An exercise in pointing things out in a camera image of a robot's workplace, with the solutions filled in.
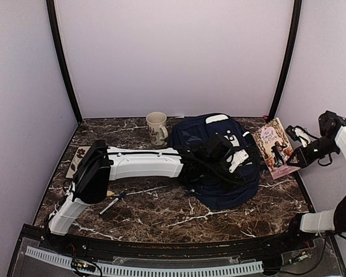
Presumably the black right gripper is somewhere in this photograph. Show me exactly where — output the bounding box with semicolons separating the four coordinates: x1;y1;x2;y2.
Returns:
287;136;340;169

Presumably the navy blue student backpack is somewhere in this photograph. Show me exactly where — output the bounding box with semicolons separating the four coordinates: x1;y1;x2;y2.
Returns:
167;113;261;209

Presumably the pink Taming of Shrew book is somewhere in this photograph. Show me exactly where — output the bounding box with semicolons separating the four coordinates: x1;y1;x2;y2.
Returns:
253;118;299;179

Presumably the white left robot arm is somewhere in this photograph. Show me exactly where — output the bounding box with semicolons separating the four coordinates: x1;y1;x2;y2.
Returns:
47;134;260;252

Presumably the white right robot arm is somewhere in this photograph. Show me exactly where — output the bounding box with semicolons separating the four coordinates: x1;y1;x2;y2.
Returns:
283;110;346;250

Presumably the cream seashell mug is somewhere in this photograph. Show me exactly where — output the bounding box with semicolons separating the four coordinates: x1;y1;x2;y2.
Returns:
146;112;168;146

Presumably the blue capped marker pen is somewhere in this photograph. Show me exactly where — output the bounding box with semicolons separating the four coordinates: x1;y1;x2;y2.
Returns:
99;192;126;215

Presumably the black left frame post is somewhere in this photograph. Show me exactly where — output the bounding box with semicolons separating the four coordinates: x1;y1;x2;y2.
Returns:
46;0;83;125

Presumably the black frame post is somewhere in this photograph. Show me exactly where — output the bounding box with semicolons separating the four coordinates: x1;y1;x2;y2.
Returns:
267;0;303;122
46;0;83;125

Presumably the black front table rail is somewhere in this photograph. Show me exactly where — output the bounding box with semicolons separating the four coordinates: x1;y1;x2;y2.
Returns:
49;234;292;259

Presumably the black right frame post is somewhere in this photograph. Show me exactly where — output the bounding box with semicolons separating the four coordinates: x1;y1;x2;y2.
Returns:
267;0;303;122

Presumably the white cable duct strip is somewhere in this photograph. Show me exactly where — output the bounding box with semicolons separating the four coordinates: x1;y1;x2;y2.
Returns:
25;246;264;277

